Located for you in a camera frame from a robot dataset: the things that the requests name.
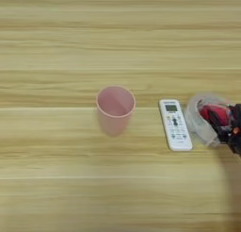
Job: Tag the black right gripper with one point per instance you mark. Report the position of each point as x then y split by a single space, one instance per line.
236 129

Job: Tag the red cube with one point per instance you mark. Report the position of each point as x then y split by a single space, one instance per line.
221 112

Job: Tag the clear adhesive tape roll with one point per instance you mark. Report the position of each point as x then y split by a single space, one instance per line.
196 122

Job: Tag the white remote control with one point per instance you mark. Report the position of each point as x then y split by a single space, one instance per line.
175 129

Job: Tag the pink plastic cup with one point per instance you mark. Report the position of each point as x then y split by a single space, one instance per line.
114 124

